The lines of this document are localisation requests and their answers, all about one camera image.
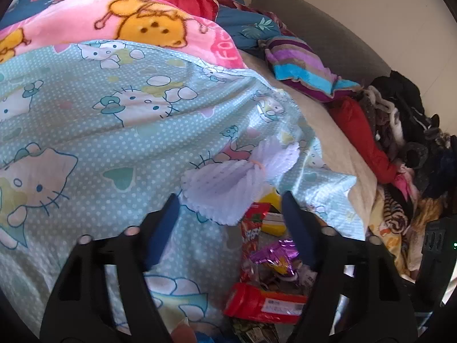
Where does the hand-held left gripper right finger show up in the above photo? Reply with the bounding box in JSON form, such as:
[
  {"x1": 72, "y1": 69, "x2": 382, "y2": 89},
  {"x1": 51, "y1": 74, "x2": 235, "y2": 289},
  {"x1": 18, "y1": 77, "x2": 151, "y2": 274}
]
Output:
[{"x1": 281, "y1": 190, "x2": 419, "y2": 343}]

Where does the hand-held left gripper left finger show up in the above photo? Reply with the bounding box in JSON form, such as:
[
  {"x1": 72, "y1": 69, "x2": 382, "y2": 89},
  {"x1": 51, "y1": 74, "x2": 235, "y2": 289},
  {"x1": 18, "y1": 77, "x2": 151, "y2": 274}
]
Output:
[{"x1": 39, "y1": 193, "x2": 179, "y2": 343}]

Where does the red snack wrapper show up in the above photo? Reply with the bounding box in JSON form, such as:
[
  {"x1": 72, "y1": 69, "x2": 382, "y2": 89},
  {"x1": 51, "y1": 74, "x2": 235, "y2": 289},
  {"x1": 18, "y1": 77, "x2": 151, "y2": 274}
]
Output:
[{"x1": 238, "y1": 202, "x2": 272, "y2": 283}]

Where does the white foam fruit net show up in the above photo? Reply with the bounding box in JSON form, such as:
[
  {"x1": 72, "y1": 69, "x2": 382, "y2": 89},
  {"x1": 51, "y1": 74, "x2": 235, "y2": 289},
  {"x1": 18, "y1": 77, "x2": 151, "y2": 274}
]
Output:
[{"x1": 180, "y1": 139, "x2": 301, "y2": 226}]

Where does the red plastic canister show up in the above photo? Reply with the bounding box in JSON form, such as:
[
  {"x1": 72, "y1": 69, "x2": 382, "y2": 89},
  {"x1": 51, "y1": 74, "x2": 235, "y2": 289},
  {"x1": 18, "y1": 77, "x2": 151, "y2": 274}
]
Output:
[{"x1": 223, "y1": 282, "x2": 309, "y2": 326}]

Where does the purple foil wrapper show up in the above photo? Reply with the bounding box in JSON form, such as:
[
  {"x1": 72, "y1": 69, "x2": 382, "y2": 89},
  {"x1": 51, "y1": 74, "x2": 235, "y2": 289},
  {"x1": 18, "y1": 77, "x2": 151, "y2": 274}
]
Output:
[{"x1": 249, "y1": 239, "x2": 301, "y2": 280}]

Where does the yellow packet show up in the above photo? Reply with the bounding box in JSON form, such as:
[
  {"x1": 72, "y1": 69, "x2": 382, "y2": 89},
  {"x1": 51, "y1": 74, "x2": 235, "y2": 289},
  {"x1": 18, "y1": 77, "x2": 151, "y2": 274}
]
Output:
[{"x1": 258, "y1": 190, "x2": 287, "y2": 236}]

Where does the yellow printed blanket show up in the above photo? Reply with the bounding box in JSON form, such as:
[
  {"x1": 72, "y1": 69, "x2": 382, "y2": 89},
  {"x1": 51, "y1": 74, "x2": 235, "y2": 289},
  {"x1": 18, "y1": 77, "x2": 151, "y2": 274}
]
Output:
[{"x1": 368, "y1": 185, "x2": 408, "y2": 270}]

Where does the brown white striped garment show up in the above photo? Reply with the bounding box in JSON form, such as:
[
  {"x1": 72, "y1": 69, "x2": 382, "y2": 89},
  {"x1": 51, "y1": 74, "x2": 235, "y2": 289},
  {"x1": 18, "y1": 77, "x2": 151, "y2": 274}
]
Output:
[{"x1": 383, "y1": 192, "x2": 410, "y2": 234}]

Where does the pink garment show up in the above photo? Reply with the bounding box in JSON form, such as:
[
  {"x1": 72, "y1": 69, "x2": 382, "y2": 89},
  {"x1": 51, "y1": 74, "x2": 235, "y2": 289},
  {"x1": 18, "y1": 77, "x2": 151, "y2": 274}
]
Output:
[{"x1": 394, "y1": 165, "x2": 419, "y2": 201}]

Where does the dark blue fuzzy garment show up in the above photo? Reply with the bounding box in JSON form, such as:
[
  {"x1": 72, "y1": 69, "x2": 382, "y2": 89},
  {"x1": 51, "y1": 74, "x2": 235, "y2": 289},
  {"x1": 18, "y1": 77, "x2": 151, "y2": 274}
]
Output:
[{"x1": 426, "y1": 148, "x2": 457, "y2": 198}]

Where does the beige blanket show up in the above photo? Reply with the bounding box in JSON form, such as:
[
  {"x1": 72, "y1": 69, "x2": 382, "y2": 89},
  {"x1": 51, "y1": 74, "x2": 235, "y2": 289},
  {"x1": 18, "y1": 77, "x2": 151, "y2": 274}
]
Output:
[{"x1": 238, "y1": 51, "x2": 378, "y2": 241}]

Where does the grey dotted garment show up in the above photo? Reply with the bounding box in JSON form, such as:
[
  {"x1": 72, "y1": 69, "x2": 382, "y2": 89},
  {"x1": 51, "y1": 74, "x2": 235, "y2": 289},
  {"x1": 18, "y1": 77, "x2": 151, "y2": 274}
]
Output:
[{"x1": 403, "y1": 141, "x2": 433, "y2": 169}]

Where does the green black wrapper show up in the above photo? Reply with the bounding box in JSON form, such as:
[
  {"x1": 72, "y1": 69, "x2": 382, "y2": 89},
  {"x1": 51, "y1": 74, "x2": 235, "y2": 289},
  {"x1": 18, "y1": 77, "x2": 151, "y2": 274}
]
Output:
[{"x1": 231, "y1": 317, "x2": 283, "y2": 343}]

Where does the light blue cat printed blanket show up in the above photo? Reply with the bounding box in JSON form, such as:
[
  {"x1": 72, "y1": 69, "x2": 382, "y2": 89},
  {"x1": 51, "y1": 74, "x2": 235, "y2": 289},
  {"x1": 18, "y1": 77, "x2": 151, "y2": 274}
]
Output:
[{"x1": 0, "y1": 39, "x2": 358, "y2": 341}]

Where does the red garment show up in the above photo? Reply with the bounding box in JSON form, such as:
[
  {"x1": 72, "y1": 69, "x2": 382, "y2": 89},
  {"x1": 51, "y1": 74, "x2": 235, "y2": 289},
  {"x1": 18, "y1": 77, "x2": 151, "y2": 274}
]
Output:
[{"x1": 328, "y1": 97, "x2": 401, "y2": 184}]

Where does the white fleece garment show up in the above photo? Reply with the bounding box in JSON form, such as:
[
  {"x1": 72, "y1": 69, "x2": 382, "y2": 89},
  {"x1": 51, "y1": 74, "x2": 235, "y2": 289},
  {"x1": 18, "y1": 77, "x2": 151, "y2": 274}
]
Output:
[{"x1": 363, "y1": 89, "x2": 405, "y2": 141}]

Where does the black jacket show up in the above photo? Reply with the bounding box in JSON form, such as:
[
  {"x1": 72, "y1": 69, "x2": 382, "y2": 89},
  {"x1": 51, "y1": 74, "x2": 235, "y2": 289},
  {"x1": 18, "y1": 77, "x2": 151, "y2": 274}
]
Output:
[{"x1": 370, "y1": 71, "x2": 440, "y2": 141}]

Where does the grey headboard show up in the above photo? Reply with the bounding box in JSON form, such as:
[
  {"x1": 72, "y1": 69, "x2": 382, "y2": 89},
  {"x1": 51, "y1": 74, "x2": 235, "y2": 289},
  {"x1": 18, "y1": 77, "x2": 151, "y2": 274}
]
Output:
[{"x1": 249, "y1": 0, "x2": 393, "y2": 87}]

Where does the blue leaf printed blanket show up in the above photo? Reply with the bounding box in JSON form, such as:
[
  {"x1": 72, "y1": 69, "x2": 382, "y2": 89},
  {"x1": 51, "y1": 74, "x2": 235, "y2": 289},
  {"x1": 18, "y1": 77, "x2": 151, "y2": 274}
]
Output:
[{"x1": 213, "y1": 4, "x2": 283, "y2": 50}]

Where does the pink bear printed blanket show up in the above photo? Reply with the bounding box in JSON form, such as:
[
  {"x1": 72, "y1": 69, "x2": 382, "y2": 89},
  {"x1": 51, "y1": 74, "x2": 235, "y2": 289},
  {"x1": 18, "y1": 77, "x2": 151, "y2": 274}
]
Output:
[{"x1": 0, "y1": 0, "x2": 248, "y2": 71}]

